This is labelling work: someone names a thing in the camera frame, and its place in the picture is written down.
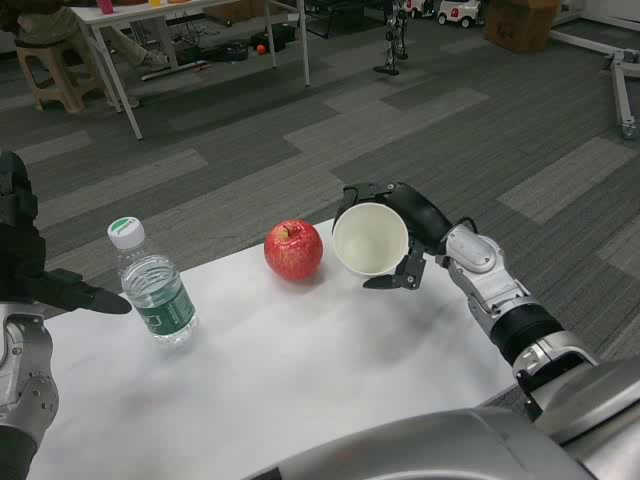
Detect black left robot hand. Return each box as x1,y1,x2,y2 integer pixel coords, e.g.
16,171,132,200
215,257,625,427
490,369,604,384
0,148,133,316

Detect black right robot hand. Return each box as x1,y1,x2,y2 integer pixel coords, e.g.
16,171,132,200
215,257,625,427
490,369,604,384
335,181,454,292

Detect white paper cup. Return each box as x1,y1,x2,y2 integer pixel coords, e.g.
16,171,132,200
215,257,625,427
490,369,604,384
332,201,410,280

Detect red apple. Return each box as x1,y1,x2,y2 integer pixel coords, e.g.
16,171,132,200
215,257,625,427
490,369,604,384
263,218,325,282

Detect clear water bottle green label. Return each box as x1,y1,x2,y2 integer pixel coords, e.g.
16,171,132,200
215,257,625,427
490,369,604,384
105,216,200,347

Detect small humanoid robot legs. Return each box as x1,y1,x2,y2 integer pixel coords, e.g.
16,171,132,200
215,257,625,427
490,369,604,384
371,0,410,77

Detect beige plastic stool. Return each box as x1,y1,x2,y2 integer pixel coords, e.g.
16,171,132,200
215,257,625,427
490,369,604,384
15,38,100,114

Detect white toy car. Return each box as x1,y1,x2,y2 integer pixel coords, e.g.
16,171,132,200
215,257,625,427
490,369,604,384
399,0,437,20
436,0,484,28

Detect brown cardboard box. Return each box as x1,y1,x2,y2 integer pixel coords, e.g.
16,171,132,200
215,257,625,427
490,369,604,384
483,0,552,55

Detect silver robot chest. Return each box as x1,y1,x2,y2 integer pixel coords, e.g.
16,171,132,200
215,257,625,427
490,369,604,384
257,344,640,480

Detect seated person in beige trousers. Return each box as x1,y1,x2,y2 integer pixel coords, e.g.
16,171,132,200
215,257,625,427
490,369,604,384
0,0,170,109

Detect white power strip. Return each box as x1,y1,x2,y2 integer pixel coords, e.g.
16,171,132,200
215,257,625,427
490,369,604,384
140,59,210,82

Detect black equipment bag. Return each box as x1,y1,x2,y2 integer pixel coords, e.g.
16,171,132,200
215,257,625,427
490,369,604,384
213,41,252,64

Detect white office table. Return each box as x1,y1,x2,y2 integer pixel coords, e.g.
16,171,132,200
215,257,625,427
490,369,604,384
68,0,312,142

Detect grey metal stand frame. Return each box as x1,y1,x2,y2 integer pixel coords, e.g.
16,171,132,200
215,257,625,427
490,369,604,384
548,28,640,142

